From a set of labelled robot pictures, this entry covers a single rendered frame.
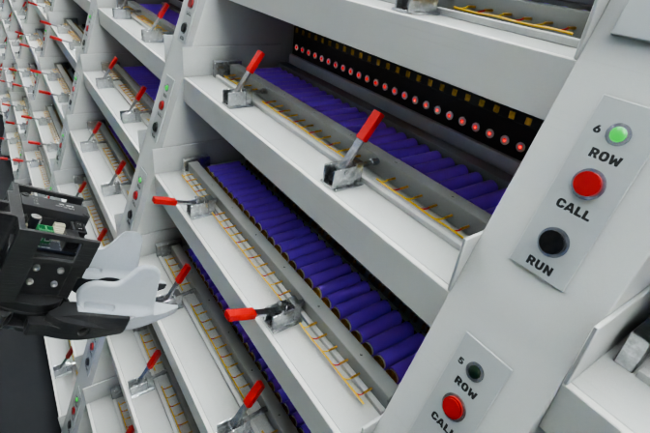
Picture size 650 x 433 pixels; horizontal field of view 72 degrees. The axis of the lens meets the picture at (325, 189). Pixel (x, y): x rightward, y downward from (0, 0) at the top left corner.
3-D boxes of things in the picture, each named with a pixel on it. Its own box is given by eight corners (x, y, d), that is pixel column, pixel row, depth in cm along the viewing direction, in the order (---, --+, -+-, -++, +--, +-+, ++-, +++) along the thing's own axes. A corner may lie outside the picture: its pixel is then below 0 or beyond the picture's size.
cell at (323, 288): (359, 287, 60) (320, 303, 57) (351, 278, 62) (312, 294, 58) (362, 276, 59) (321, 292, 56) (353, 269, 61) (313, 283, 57)
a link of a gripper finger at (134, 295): (207, 285, 39) (97, 263, 33) (177, 339, 39) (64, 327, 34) (198, 265, 41) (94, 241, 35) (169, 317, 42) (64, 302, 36)
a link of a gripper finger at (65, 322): (132, 330, 35) (3, 314, 30) (124, 345, 35) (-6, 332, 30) (125, 294, 39) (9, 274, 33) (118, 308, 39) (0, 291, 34)
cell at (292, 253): (325, 253, 66) (287, 266, 62) (318, 246, 67) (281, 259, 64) (327, 244, 65) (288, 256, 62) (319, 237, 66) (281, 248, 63)
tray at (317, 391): (348, 490, 42) (364, 429, 37) (156, 194, 84) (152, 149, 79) (482, 395, 53) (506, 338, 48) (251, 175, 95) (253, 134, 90)
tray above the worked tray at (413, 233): (436, 332, 37) (483, 188, 30) (184, 101, 79) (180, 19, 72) (565, 262, 48) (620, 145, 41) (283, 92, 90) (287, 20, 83)
